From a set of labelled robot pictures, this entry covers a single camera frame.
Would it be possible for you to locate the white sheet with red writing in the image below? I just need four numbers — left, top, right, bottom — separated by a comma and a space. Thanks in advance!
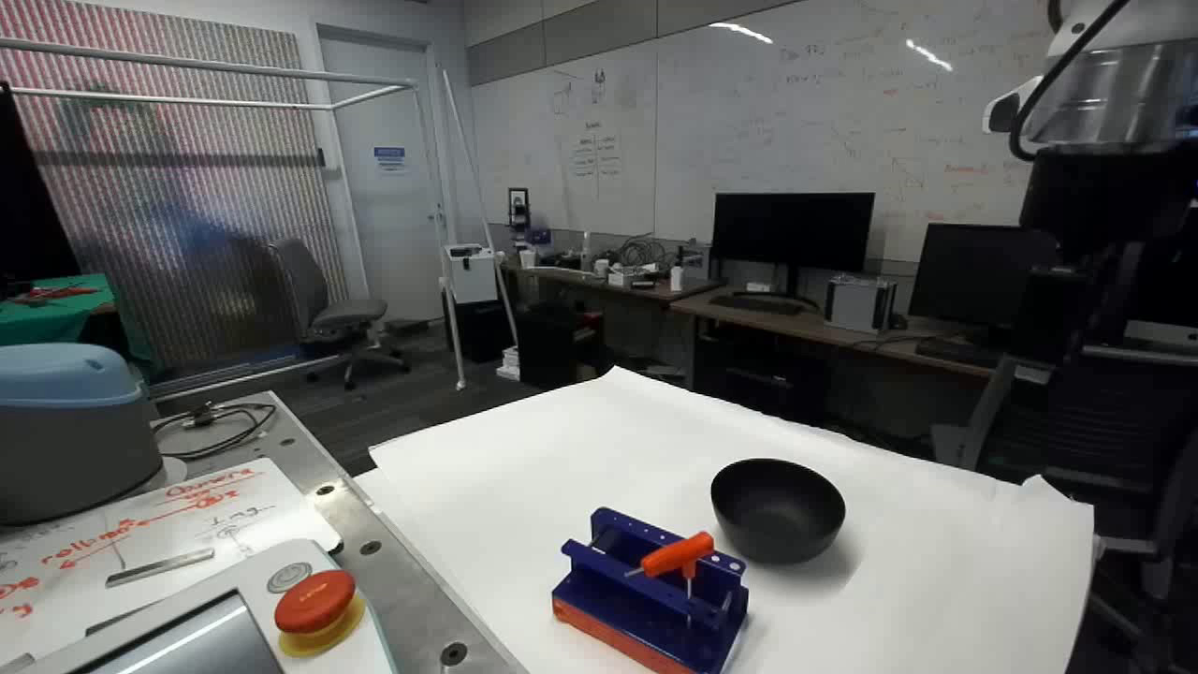
0, 452, 346, 668

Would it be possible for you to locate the grey office chair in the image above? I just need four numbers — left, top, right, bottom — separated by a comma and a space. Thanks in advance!
263, 236, 414, 393

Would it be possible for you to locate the black monitor without visible stand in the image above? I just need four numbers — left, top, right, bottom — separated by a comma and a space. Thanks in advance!
907, 222, 1068, 337

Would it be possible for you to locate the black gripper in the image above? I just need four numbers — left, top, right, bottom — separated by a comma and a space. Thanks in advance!
1022, 147, 1198, 332

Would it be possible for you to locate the blue rack with orange base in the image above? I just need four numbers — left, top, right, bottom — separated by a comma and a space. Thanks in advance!
545, 502, 754, 674

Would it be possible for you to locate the cluttered wooden desk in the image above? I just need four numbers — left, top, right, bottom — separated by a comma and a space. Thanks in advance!
507, 254, 726, 312

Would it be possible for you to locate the aluminium table frame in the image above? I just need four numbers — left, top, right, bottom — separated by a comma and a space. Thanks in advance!
250, 388, 528, 674

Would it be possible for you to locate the green cloth covered table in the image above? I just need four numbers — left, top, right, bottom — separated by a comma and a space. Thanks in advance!
0, 269, 122, 352

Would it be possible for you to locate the grey blue domed device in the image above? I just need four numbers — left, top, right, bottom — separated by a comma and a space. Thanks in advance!
0, 341, 166, 529

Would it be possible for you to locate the grey control box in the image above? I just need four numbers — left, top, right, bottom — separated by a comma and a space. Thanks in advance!
19, 534, 398, 674

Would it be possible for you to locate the white table cloth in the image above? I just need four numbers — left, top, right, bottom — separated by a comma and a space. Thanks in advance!
352, 364, 1102, 674

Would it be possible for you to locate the white pipe frame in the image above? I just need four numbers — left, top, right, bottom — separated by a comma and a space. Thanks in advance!
0, 32, 419, 116

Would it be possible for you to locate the white door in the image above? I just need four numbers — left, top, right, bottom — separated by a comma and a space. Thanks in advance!
313, 23, 448, 326

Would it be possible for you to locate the brown wooden desk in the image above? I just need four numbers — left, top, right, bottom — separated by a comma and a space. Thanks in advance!
667, 287, 1065, 385

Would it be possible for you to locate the black bowl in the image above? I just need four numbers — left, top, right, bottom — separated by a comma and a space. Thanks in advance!
709, 452, 850, 569

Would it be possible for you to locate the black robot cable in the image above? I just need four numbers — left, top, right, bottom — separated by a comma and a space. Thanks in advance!
1008, 0, 1138, 160

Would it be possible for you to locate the orange handled screwdriver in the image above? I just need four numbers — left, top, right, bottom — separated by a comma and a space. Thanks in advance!
625, 529, 719, 579

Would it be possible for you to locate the black cable on table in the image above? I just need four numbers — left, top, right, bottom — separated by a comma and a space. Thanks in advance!
150, 397, 282, 467

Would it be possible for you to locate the white box device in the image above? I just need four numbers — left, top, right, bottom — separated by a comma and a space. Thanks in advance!
437, 239, 507, 312

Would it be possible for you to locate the black monitor on stand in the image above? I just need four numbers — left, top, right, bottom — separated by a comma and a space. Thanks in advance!
709, 188, 881, 298

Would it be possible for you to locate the wall mounted black device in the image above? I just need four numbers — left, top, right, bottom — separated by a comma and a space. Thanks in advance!
502, 183, 537, 236

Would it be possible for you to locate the black office chair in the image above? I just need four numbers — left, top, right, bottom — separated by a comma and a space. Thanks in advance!
1037, 344, 1198, 643

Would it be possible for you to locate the black under-desk cabinet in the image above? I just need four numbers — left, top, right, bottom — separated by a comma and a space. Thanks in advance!
512, 294, 618, 388

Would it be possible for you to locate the red emergency stop button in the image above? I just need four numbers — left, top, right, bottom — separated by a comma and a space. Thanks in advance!
270, 566, 365, 658

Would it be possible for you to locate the small silver computer box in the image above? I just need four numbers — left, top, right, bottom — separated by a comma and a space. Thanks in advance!
825, 269, 902, 337

